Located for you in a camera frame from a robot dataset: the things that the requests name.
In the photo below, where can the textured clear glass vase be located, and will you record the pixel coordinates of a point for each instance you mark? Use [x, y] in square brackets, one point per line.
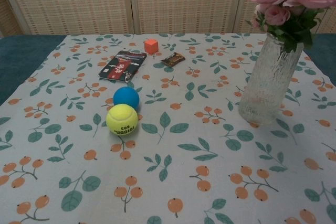
[267, 82]

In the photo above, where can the brown snack wrapper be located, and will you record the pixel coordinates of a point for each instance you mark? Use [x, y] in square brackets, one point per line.
[173, 59]

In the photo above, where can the blue rubber ball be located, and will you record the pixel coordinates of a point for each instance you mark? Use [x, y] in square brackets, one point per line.
[126, 97]

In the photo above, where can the yellow tennis ball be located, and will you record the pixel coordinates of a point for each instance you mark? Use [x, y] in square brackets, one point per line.
[122, 119]

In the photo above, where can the orange cube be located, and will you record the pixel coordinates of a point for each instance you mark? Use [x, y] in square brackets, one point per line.
[151, 46]

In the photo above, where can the dark patterned card packet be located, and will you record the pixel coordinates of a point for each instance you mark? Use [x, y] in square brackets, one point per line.
[123, 65]

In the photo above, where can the floral printed tablecloth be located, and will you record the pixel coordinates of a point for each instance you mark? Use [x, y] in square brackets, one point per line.
[183, 155]

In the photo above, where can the woven folding screen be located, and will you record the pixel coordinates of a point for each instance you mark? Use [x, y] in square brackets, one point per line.
[168, 1]

